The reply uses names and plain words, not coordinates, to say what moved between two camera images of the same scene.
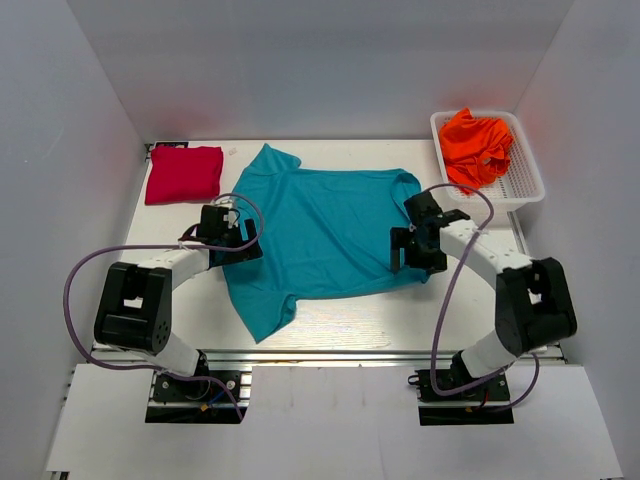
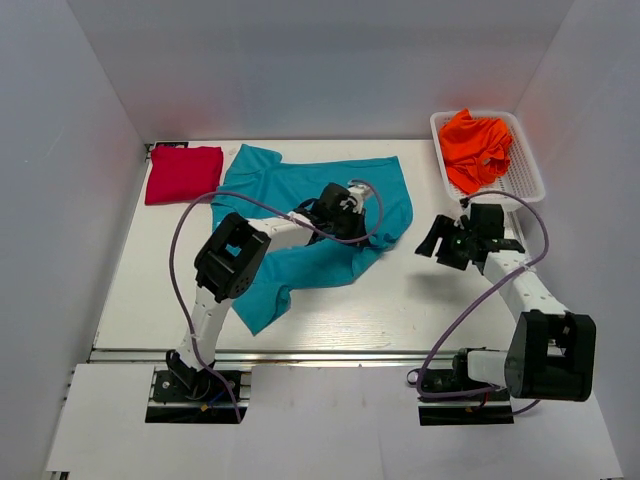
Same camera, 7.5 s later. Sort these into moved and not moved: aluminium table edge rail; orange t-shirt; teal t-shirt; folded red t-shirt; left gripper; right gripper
Moved: right gripper; left gripper; teal t-shirt
Not moved: aluminium table edge rail; orange t-shirt; folded red t-shirt
